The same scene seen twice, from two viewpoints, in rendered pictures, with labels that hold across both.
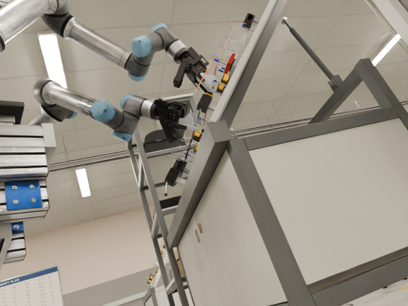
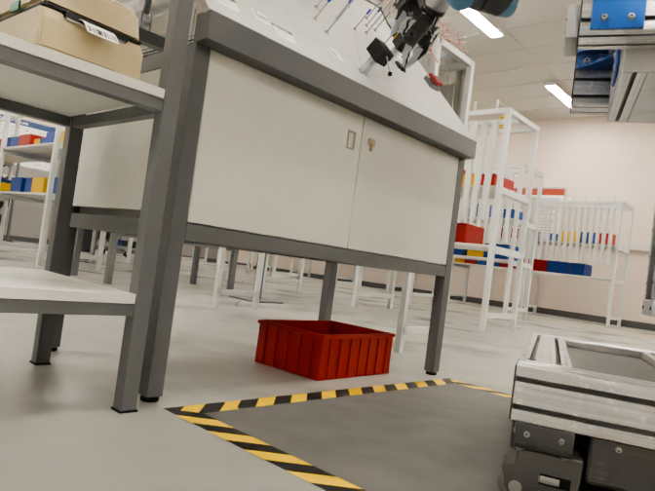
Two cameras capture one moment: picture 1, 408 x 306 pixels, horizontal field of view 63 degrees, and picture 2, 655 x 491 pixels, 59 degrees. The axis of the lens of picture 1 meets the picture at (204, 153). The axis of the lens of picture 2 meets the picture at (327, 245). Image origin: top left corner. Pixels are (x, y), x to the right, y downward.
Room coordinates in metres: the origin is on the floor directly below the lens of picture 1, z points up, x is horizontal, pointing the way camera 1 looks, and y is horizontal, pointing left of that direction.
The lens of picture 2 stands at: (2.15, 1.60, 0.35)
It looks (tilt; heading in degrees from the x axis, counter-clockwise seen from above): 2 degrees up; 243
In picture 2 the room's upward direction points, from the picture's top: 7 degrees clockwise
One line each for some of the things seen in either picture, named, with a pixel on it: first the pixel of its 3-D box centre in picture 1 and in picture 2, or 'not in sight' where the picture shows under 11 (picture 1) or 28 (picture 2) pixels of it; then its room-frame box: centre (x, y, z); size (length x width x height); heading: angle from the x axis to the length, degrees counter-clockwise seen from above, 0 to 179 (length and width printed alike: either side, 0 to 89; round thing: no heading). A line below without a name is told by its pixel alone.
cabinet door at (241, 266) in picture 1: (227, 244); (407, 198); (1.08, 0.03, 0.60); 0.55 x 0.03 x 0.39; 20
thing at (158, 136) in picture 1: (161, 148); not in sight; (2.17, 0.28, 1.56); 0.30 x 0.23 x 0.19; 112
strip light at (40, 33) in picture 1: (56, 76); not in sight; (2.91, 1.27, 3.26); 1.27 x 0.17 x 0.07; 22
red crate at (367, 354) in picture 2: not in sight; (326, 347); (1.23, -0.13, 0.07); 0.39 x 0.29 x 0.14; 23
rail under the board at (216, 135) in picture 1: (187, 206); (369, 103); (1.34, 0.14, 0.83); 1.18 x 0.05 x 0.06; 20
